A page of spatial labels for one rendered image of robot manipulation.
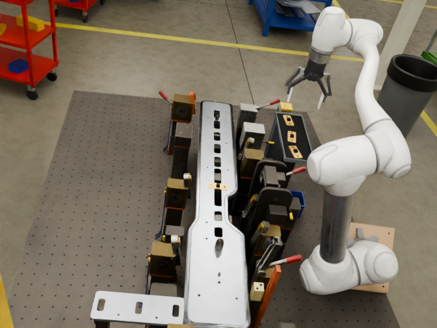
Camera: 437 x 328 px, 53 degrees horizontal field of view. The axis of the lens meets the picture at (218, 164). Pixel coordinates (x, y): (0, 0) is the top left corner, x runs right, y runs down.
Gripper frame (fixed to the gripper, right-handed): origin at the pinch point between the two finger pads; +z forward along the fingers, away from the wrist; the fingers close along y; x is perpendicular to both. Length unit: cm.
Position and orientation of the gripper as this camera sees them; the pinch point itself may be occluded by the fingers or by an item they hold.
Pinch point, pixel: (304, 102)
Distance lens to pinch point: 196.0
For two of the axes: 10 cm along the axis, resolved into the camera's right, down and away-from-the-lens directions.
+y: -9.7, -2.4, 0.3
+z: -1.6, 7.6, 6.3
